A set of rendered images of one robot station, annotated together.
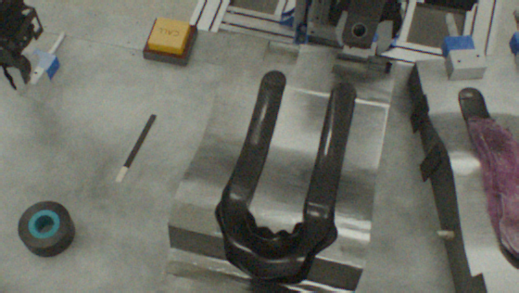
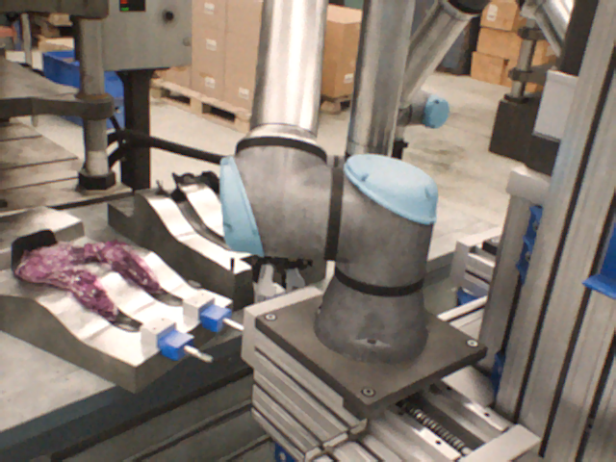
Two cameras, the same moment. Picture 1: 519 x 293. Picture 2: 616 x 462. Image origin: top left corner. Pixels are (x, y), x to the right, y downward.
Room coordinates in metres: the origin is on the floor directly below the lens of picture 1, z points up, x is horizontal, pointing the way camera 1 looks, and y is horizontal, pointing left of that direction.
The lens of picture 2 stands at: (1.21, -1.40, 1.53)
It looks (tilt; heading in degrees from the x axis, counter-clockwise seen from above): 25 degrees down; 112
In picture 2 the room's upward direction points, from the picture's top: 6 degrees clockwise
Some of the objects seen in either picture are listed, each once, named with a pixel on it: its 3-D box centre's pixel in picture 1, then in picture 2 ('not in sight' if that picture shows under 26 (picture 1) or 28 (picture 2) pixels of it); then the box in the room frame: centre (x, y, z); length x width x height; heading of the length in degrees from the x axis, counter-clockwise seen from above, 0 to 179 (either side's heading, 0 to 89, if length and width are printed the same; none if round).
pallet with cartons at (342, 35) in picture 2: not in sight; (313, 52); (-1.41, 4.61, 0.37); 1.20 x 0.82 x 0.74; 166
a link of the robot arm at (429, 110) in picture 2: not in sight; (419, 109); (0.80, 0.19, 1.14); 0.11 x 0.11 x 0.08; 60
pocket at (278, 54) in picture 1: (281, 58); not in sight; (0.67, -0.17, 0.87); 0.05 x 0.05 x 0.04; 67
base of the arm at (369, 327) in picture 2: not in sight; (374, 297); (0.99, -0.62, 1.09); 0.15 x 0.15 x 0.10
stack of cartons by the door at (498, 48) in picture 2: not in sight; (517, 44); (0.08, 6.63, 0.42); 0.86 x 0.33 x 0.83; 158
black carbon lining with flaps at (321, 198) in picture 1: (291, 162); (215, 207); (0.45, -0.14, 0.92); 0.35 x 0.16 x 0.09; 157
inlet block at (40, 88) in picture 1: (45, 61); not in sight; (0.77, 0.23, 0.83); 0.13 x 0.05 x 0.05; 149
